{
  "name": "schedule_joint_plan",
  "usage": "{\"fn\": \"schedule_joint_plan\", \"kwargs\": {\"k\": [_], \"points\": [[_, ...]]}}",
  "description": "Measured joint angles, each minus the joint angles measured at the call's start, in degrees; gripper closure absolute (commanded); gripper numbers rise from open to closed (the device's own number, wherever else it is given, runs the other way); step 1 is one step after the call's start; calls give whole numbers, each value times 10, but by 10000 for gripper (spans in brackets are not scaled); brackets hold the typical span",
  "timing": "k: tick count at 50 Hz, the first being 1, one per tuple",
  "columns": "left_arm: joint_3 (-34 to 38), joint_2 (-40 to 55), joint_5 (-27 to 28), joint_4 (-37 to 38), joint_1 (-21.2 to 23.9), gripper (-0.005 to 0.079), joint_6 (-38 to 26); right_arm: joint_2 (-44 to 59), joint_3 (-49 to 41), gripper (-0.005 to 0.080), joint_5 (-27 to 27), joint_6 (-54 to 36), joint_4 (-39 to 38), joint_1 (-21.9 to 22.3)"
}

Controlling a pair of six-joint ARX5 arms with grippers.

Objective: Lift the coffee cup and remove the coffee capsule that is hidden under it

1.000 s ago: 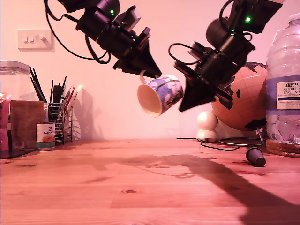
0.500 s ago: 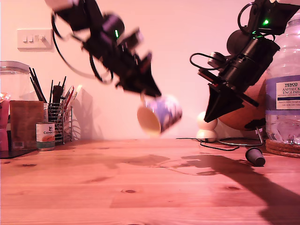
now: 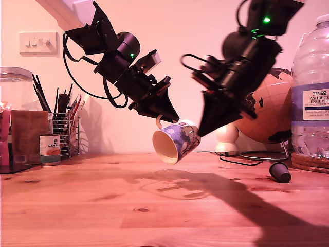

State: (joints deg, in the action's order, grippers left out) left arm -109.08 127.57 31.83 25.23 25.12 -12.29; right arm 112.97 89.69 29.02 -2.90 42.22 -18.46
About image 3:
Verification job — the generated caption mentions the small tin can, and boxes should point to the small tin can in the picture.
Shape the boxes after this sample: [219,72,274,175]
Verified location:
[39,134,62,166]

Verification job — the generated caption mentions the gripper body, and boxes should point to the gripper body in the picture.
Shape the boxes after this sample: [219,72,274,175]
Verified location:
[114,66,172,111]
[191,66,268,119]

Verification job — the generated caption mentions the large plastic water bottle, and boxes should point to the large plastic water bottle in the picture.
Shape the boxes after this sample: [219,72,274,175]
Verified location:
[291,14,329,158]

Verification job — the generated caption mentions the red pencil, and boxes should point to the red pencil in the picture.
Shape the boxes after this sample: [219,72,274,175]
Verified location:
[69,94,82,120]

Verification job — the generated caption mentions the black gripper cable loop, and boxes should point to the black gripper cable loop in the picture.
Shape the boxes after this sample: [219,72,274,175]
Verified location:
[103,76,129,109]

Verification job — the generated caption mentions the black chopstick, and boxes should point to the black chopstick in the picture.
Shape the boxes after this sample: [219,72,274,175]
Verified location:
[32,84,47,111]
[31,74,50,113]
[35,75,52,113]

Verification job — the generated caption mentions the thick dark brush handle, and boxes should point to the thick dark brush handle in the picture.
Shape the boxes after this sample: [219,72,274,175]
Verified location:
[58,93,68,114]

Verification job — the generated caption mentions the pink packet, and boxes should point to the pink packet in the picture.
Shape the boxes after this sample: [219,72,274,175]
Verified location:
[0,102,13,167]

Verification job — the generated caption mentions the black flat stand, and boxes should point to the black flat stand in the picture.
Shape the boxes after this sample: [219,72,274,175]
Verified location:
[0,163,42,175]

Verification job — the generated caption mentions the flat black ribbon cable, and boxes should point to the flat black ribbon cable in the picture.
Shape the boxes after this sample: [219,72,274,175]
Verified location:
[64,34,100,65]

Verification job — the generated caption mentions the metal globe stand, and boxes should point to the metal globe stand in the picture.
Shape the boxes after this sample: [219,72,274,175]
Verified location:
[241,139,290,162]

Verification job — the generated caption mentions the black camera cable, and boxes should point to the black camera cable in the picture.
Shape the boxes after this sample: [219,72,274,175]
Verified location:
[179,53,214,72]

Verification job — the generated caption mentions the brown cardboard box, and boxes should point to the brown cardboard box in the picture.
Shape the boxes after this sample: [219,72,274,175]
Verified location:
[11,110,49,165]

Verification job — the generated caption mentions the cork globe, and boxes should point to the cork globe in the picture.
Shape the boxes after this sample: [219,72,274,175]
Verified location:
[235,68,294,144]

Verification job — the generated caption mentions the thin black table cable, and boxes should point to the thin black table cable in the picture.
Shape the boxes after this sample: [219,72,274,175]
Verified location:
[193,151,263,166]

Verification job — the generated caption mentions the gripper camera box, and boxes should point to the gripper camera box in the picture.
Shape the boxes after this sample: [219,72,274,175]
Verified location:
[136,50,162,74]
[202,55,224,74]

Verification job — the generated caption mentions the glass jar with metal lid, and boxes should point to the glass jar with metal lid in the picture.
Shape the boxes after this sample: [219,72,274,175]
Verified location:
[0,66,34,111]

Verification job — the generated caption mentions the slim black stick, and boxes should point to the slim black stick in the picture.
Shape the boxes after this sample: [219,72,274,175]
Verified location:
[65,83,74,113]

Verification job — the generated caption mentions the white-tipped brush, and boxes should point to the white-tipped brush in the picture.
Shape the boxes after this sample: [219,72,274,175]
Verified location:
[75,92,90,115]

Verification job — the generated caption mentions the white wall switch plate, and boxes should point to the white wall switch plate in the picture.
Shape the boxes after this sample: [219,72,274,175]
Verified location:
[19,31,60,56]

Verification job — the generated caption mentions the white mug with blue print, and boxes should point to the white mug with blue print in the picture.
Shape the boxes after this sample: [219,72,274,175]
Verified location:
[152,115,202,165]

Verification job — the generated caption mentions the white two-ball figure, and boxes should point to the white two-ball figure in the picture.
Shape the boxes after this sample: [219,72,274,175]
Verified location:
[215,123,240,156]

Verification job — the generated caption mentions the dark coffee capsule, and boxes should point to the dark coffee capsule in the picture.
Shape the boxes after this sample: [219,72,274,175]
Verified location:
[269,161,293,183]

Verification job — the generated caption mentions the wire utensil holder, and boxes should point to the wire utensil holder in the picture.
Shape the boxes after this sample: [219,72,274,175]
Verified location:
[51,112,80,158]

